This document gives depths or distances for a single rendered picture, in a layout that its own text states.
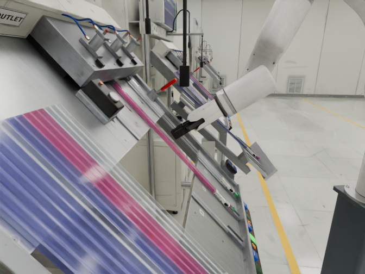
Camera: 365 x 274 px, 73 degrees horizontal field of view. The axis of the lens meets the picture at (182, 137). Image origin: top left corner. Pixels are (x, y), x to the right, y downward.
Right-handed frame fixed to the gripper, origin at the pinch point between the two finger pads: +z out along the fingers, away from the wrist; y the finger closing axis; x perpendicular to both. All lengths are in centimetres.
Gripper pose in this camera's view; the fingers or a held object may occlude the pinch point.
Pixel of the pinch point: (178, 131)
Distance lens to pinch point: 78.0
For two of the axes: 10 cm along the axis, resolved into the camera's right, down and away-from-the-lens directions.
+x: 5.4, 8.2, 1.9
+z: -8.3, 4.9, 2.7
